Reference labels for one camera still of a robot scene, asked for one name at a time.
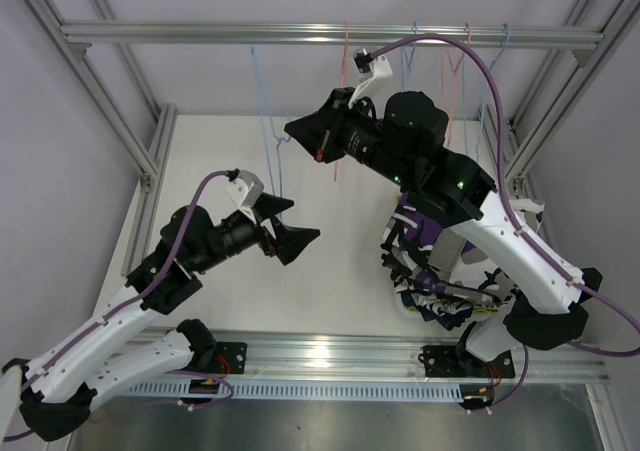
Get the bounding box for white newspaper print trousers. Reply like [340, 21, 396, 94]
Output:
[399, 292, 473, 321]

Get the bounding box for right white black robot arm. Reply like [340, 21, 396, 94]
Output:
[284, 88, 589, 376]

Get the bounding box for yellow-green trousers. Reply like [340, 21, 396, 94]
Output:
[473, 307, 500, 315]

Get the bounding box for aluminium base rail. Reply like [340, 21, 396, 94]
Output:
[63, 328, 609, 383]

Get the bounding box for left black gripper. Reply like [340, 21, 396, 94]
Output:
[192, 192, 318, 274]

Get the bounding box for pink wire hanger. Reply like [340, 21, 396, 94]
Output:
[440, 49, 465, 145]
[333, 21, 349, 183]

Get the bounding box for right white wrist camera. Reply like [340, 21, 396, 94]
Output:
[348, 48, 393, 108]

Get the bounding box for aluminium frame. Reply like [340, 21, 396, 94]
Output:
[22, 0, 639, 358]

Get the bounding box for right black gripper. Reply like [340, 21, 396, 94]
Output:
[284, 88, 413, 190]

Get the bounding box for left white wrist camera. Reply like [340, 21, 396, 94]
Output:
[225, 169, 264, 212]

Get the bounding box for white plastic basket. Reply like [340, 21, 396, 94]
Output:
[394, 291, 510, 322]

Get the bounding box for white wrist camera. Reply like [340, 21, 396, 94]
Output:
[225, 169, 264, 212]
[348, 48, 393, 108]

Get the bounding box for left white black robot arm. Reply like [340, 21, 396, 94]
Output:
[5, 193, 321, 442]

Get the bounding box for aluminium hanging rail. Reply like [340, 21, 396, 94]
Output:
[61, 20, 604, 51]

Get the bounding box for navy blue trousers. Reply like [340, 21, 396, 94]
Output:
[397, 292, 472, 331]

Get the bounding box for slotted cable duct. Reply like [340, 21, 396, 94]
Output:
[116, 376, 490, 403]

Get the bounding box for purple grey patterned trousers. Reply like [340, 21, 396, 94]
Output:
[379, 190, 546, 302]

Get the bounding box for black white floral trousers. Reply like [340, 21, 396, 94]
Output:
[379, 220, 516, 307]

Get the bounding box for light blue wire hanger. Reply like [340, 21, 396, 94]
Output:
[250, 45, 290, 198]
[475, 23, 512, 158]

